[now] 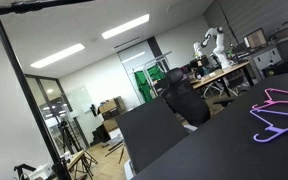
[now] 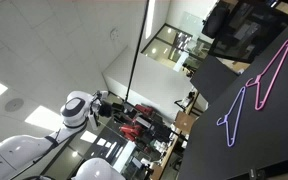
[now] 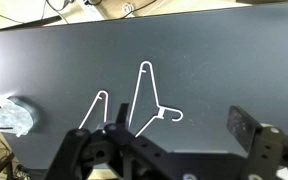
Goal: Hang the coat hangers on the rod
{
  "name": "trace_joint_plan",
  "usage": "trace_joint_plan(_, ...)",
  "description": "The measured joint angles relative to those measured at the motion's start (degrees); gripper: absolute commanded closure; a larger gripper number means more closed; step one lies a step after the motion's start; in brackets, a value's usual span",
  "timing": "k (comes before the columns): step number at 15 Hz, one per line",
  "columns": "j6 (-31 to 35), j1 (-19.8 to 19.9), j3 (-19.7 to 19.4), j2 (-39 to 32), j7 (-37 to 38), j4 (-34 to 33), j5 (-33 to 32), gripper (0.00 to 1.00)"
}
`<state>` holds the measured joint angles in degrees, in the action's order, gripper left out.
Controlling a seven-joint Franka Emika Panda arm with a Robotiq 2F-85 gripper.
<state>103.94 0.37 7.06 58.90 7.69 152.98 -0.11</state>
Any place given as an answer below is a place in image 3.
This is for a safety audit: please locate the black cable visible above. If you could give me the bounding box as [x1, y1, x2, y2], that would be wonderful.
[44, 0, 72, 25]

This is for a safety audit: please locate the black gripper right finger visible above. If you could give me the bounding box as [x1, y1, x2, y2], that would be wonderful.
[226, 105, 288, 180]

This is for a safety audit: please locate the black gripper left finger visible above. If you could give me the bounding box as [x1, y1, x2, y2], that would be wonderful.
[45, 102, 172, 180]

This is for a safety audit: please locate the purple plastic coat hanger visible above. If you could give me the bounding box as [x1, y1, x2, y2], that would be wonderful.
[127, 60, 184, 138]

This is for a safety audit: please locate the white power strip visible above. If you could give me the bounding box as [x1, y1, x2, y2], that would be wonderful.
[78, 0, 106, 22]

